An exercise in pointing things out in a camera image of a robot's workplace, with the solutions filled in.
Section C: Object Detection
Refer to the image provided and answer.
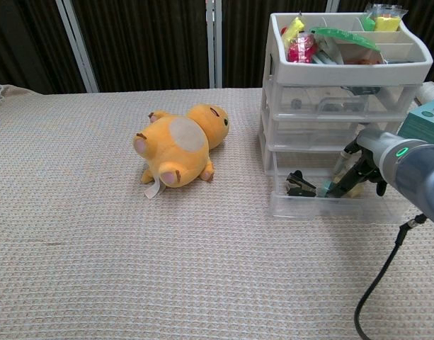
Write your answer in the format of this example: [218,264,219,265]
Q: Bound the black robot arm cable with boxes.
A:
[354,214,427,340]

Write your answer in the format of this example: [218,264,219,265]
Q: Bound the beige woven tablecloth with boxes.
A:
[0,84,434,340]

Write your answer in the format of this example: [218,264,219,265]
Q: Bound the yellow plush duck toy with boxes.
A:
[132,103,231,199]

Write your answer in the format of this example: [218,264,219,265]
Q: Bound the white drawer organizer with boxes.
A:
[261,12,434,178]

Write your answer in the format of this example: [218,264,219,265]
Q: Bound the teal translucent plastic object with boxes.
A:
[317,179,334,198]

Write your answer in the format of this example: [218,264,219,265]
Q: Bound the black folding screen white frame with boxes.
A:
[0,0,434,95]

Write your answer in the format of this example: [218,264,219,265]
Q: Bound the clear plastic drawer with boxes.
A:
[269,150,421,224]
[269,83,423,120]
[268,115,405,149]

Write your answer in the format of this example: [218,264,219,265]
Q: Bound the yellow small packet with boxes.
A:
[282,16,306,45]

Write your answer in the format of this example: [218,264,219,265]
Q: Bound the green flat packet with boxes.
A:
[310,26,379,52]

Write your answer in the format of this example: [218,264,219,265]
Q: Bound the red shiny packet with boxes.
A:
[287,33,319,64]

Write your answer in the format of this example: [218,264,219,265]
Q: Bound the colourful clear sachet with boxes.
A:
[367,2,405,18]

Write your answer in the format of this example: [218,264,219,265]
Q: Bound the teal product box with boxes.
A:
[396,98,434,146]

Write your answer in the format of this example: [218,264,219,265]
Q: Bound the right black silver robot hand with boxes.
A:
[322,137,389,199]

